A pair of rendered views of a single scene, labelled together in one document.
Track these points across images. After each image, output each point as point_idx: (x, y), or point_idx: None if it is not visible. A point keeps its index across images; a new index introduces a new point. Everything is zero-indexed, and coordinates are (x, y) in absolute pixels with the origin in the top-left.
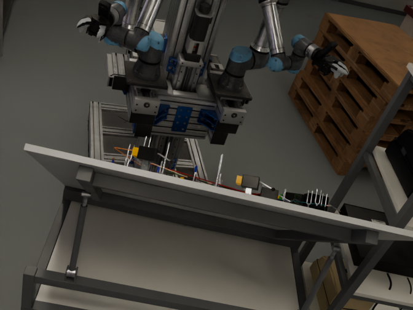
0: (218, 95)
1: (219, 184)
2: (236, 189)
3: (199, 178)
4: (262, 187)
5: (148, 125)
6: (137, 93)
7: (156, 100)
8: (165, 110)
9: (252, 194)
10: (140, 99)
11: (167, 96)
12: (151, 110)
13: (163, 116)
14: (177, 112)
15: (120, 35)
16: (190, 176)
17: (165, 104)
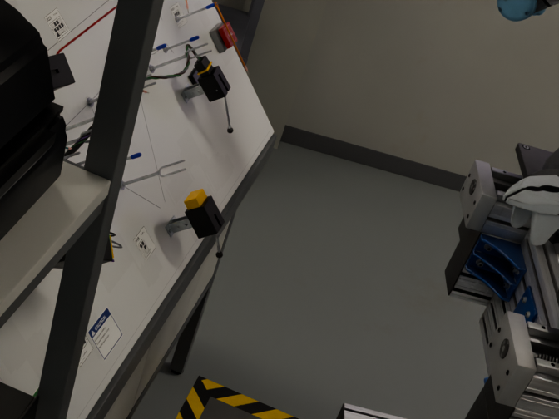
0: (558, 298)
1: (96, 21)
2: (76, 36)
3: (116, 5)
4: (62, 52)
5: (461, 260)
6: (498, 169)
7: (484, 189)
8: (516, 278)
9: (56, 53)
10: (477, 165)
11: (538, 247)
12: (468, 206)
13: (507, 292)
14: (519, 303)
15: None
16: (170, 76)
17: (522, 262)
